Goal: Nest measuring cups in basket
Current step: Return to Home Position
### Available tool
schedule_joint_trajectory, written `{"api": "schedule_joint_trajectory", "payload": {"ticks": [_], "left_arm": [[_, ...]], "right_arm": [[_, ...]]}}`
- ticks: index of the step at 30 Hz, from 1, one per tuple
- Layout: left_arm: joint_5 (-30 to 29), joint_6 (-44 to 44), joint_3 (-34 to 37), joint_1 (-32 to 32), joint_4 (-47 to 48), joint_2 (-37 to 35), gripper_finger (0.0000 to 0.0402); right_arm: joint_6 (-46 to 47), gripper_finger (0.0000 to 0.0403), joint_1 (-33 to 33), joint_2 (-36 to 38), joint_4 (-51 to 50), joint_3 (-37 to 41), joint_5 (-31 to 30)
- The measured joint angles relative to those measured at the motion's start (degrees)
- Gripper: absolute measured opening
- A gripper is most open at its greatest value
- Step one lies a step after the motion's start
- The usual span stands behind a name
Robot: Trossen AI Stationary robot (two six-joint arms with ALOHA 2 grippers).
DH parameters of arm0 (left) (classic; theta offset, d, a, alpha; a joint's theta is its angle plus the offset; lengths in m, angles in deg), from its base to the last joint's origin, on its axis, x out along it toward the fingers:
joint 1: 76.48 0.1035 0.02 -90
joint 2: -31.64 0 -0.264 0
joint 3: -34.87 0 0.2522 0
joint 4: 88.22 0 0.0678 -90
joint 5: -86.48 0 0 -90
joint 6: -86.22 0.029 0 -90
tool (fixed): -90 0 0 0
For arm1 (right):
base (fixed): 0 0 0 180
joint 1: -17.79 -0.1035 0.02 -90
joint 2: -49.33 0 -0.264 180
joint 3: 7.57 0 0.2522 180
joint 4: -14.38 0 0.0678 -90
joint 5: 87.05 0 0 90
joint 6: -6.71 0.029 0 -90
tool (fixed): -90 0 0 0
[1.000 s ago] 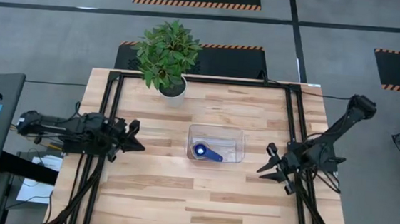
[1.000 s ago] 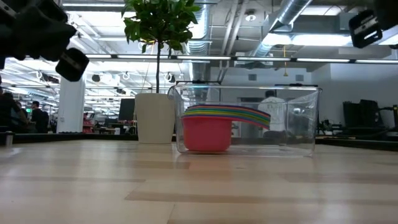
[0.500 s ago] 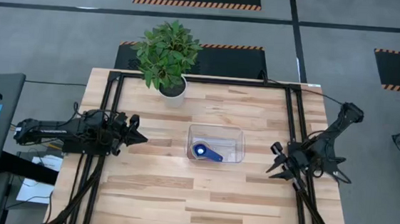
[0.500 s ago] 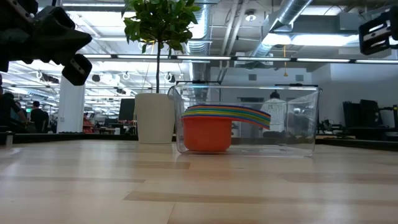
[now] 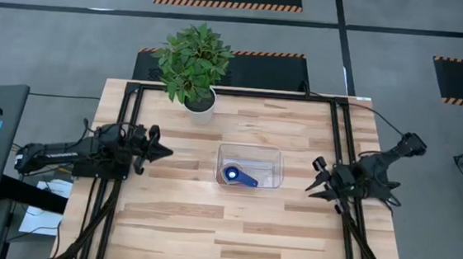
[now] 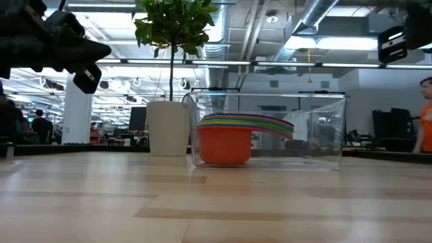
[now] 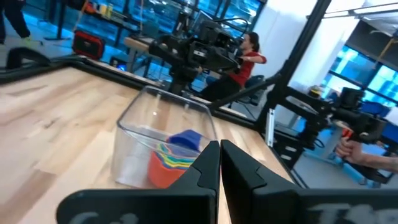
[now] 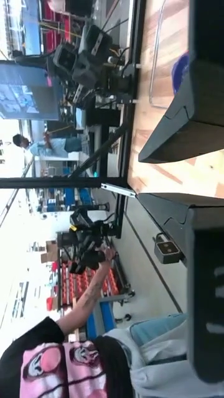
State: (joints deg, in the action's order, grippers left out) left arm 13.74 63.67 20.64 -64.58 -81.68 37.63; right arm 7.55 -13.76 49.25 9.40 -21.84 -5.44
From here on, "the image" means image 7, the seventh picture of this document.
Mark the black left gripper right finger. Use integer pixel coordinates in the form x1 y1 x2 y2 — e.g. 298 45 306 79
220 139 398 224

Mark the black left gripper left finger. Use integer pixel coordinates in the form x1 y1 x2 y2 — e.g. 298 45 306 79
55 139 221 224

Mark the red measuring cup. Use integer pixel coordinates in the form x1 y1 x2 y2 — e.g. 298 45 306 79
147 149 195 190

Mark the yellow measuring cup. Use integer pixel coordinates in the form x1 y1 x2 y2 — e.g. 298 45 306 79
161 154 197 167

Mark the light blue measuring cup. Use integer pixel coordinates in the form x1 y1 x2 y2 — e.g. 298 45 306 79
155 142 170 160

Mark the dark blue measuring cup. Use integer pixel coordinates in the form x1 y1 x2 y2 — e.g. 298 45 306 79
167 129 204 154

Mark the person's forearm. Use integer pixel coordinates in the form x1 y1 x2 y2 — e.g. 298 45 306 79
357 152 398 175

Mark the person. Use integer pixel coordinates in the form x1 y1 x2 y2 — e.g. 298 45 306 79
200 30 268 103
0 0 32 45

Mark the clear plastic container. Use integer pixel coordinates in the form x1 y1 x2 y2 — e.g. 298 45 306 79
111 85 219 190

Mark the dark office chair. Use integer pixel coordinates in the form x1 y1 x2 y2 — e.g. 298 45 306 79
239 74 267 108

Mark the person's hand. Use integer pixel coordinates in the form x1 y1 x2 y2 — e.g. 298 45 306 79
335 136 366 165

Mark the wooden background table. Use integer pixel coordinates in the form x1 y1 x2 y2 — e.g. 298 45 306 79
124 36 163 74

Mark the yellow round object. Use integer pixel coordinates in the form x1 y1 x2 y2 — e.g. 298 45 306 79
307 86 325 99

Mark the blue chair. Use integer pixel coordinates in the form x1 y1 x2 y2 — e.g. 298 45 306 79
359 100 388 119

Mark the red and black case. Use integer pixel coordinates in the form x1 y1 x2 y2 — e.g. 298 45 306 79
72 30 106 61

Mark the silver frame bracket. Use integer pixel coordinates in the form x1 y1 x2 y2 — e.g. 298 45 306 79
265 108 277 148

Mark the black cable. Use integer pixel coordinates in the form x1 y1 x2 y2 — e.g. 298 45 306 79
5 46 52 70

